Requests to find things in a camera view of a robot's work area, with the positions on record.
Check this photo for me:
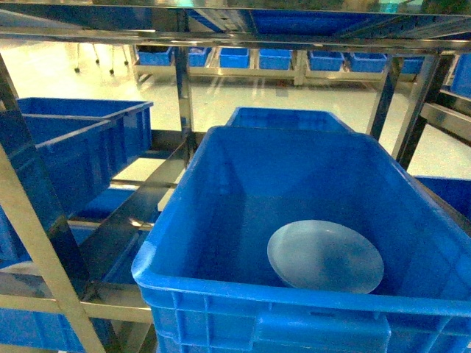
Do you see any stainless steel shelf rack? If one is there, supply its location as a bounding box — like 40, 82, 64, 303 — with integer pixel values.
1, 1, 470, 352

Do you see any large blue crate on shelf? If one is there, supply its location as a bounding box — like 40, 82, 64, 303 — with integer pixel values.
132, 126, 470, 352

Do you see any blue bin left shelf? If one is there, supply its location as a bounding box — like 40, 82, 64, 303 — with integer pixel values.
0, 110, 118, 258

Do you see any blue bin behind large crate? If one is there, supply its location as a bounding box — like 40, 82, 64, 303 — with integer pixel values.
226, 107, 353, 132

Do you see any blue bin behind left bin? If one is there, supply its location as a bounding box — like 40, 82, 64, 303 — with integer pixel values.
18, 97, 153, 174

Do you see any light blue round tray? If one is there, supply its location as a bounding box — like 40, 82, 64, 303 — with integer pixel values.
266, 220, 384, 293

